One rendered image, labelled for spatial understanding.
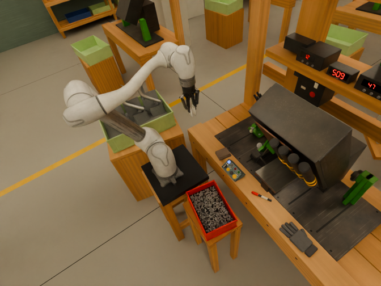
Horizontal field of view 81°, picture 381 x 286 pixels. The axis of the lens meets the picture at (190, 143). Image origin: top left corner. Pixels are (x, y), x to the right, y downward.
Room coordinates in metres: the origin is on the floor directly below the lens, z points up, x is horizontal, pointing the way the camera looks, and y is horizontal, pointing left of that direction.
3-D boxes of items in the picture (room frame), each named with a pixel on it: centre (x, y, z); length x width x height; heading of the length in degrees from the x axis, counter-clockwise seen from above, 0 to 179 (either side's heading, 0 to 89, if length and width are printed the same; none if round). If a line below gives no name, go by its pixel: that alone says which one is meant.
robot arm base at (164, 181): (0.94, 0.20, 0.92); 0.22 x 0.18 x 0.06; 24
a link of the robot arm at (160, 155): (0.97, 0.21, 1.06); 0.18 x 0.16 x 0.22; 21
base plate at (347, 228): (0.80, -0.61, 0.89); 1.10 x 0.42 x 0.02; 23
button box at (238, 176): (0.86, -0.26, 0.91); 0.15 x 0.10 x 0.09; 23
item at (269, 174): (0.69, -0.55, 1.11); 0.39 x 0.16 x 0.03; 113
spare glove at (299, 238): (0.36, -0.49, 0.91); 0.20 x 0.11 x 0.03; 27
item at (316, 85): (0.98, -0.76, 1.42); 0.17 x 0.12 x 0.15; 23
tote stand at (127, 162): (1.59, 0.44, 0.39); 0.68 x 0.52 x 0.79; 103
